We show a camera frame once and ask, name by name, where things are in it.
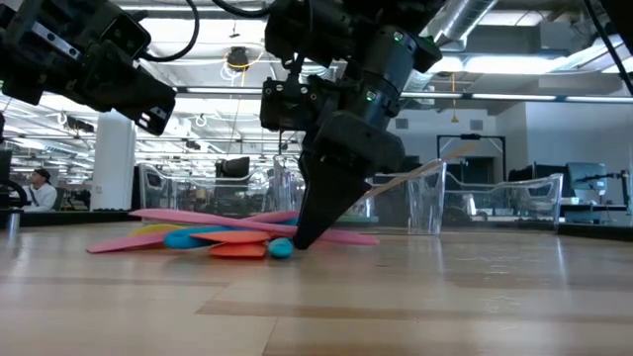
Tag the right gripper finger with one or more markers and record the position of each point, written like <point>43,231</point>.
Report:
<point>326,198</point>

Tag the white building pillar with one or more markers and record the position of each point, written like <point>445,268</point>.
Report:
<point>114,168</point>

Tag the black rack frame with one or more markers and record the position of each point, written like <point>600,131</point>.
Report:
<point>470,137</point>

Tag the pink silicone spatula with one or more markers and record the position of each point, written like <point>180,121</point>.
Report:
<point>207,220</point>
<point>128,243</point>

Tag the black office chair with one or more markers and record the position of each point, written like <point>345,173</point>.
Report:
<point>232,167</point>

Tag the person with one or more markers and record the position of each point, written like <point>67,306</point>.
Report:
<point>42,195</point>

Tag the LED light bar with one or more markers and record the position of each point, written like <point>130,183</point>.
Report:
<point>222,90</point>

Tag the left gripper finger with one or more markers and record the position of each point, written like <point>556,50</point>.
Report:
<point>133,94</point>

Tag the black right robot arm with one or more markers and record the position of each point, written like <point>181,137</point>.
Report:
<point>386,64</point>

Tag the clear plastic bin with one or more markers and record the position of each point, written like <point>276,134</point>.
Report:
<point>544,203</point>
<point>158,198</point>
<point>425,207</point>

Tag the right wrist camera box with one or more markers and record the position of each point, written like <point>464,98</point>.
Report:
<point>292,106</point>

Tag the monitor on arm mount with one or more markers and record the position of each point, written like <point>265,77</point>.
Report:
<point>586,178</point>

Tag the blue silicone spoon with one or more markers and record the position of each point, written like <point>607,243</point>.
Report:
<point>180,239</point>

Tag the slanted silver ventilation duct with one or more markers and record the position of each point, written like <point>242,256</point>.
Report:
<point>465,20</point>

